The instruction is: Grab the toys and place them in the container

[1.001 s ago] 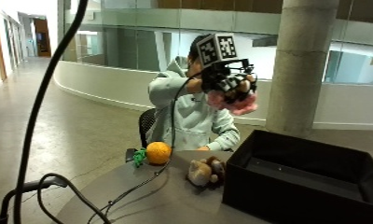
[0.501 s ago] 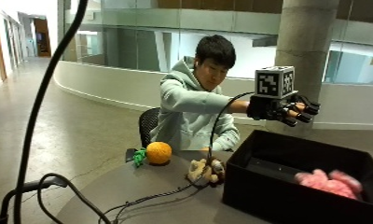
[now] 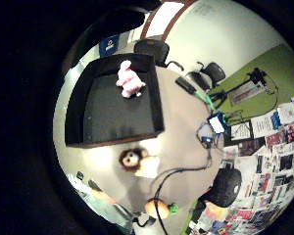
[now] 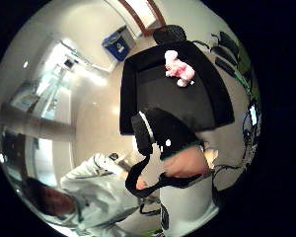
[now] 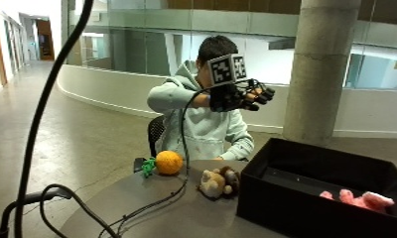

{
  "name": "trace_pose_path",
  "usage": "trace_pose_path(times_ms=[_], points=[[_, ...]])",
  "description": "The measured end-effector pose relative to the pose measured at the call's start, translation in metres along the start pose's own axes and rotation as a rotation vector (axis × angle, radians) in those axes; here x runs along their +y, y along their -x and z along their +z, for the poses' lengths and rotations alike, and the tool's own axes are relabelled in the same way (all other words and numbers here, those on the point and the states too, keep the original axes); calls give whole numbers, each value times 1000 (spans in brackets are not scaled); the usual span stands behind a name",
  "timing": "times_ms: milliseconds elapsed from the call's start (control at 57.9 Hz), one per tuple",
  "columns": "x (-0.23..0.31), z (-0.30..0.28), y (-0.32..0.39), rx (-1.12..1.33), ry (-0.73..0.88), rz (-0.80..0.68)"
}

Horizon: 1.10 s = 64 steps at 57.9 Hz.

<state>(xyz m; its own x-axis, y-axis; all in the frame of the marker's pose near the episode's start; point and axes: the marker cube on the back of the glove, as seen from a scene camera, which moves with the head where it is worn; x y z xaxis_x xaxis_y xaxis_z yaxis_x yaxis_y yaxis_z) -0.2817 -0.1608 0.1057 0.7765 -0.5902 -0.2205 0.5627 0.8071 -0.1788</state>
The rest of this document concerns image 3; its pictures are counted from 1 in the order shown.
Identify grey electronics hub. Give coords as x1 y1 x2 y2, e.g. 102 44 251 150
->
196 122 217 150

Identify white and blue box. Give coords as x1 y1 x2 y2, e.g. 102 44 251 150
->
208 112 229 134

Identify orange carrot toy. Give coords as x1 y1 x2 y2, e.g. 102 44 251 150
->
144 198 180 220

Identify brown monkey soft toy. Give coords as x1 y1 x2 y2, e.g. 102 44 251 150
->
118 147 161 179

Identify white poster with red stripe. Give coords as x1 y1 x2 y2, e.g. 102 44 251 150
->
228 79 267 107

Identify black office chair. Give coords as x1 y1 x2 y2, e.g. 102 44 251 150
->
132 38 185 71
185 61 227 92

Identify person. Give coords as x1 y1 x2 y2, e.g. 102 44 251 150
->
67 170 135 231

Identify black open tray box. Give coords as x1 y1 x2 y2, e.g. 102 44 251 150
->
64 53 166 150

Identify pink soft toy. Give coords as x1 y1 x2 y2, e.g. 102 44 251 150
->
116 60 147 99

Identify brown framed door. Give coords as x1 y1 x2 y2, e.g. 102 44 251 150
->
139 0 198 42

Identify blue recycling bin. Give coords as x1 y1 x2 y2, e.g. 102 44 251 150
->
98 34 121 59

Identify wall of posters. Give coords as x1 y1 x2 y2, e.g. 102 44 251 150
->
185 91 294 235

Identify black cable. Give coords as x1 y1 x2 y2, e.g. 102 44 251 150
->
152 148 214 235

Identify green cable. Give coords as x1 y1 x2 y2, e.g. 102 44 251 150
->
195 89 218 112

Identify black tripod with camera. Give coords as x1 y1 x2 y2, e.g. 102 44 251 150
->
208 67 269 109

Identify black bar camera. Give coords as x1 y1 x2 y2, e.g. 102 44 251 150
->
174 75 197 96

